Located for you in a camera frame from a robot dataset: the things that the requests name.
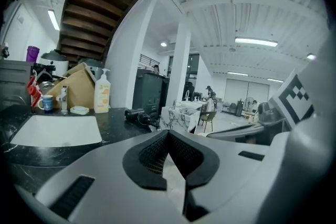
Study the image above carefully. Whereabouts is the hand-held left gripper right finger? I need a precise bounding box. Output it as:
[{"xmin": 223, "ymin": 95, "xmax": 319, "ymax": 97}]
[{"xmin": 167, "ymin": 129, "xmax": 274, "ymax": 224}]

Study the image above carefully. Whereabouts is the blue mug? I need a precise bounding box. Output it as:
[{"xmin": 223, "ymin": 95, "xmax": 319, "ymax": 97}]
[{"xmin": 37, "ymin": 94, "xmax": 54, "ymax": 114}]

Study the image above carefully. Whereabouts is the white pump soap bottle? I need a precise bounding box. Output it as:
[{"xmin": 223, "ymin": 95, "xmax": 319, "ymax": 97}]
[{"xmin": 93, "ymin": 68, "xmax": 112, "ymax": 114}]

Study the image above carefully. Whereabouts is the black marble vanity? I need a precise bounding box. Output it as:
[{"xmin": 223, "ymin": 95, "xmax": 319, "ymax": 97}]
[{"xmin": 0, "ymin": 106, "xmax": 161, "ymax": 192}]

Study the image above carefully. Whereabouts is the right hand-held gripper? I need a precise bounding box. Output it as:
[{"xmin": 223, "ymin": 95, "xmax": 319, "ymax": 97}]
[{"xmin": 206, "ymin": 69, "xmax": 316, "ymax": 140}]

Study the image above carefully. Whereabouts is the wooden staircase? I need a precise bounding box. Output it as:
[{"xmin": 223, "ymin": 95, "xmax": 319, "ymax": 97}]
[{"xmin": 57, "ymin": 0, "xmax": 148, "ymax": 61}]

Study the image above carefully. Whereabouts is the purple bucket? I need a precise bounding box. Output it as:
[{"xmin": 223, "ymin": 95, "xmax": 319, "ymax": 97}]
[{"xmin": 26, "ymin": 45, "xmax": 40, "ymax": 62}]

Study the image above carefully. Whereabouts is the pale soap dish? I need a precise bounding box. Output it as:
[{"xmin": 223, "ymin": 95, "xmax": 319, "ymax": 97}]
[{"xmin": 69, "ymin": 105, "xmax": 90, "ymax": 115}]

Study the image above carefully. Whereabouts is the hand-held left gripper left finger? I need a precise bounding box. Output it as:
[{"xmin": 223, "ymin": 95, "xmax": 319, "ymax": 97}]
[{"xmin": 34, "ymin": 129, "xmax": 184, "ymax": 224}]

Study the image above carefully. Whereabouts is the black hair dryer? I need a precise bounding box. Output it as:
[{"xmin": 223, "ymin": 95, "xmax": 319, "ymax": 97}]
[{"xmin": 124, "ymin": 108, "xmax": 160, "ymax": 129}]

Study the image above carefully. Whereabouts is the clear jug with red handle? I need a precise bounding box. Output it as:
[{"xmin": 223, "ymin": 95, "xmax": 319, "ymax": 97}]
[{"xmin": 26, "ymin": 75, "xmax": 55, "ymax": 108}]

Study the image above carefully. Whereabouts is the brown cardboard box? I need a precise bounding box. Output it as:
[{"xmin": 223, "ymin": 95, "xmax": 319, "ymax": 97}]
[{"xmin": 46, "ymin": 62, "xmax": 96, "ymax": 111}]

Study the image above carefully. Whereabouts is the white cylindrical appliance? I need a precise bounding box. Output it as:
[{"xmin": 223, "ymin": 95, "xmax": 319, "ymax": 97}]
[
  {"xmin": 40, "ymin": 49, "xmax": 70, "ymax": 79},
  {"xmin": 83, "ymin": 58, "xmax": 106, "ymax": 80}
]

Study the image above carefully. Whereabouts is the black cabinet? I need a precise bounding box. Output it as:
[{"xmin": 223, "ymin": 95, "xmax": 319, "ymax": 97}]
[{"xmin": 132, "ymin": 68, "xmax": 170, "ymax": 121}]

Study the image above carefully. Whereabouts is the dark chair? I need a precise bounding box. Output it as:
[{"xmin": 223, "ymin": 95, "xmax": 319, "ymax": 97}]
[{"xmin": 197, "ymin": 111, "xmax": 217, "ymax": 133}]

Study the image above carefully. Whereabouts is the dark grey appliance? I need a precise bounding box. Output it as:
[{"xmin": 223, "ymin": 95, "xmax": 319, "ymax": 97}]
[{"xmin": 0, "ymin": 59, "xmax": 36, "ymax": 114}]

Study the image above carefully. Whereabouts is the white marble island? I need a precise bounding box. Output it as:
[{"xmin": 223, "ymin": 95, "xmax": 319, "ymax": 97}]
[{"xmin": 160, "ymin": 99, "xmax": 208, "ymax": 135}]

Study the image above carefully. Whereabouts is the white sink basin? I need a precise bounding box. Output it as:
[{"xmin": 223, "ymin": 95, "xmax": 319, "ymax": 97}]
[{"xmin": 9, "ymin": 115, "xmax": 103, "ymax": 148}]

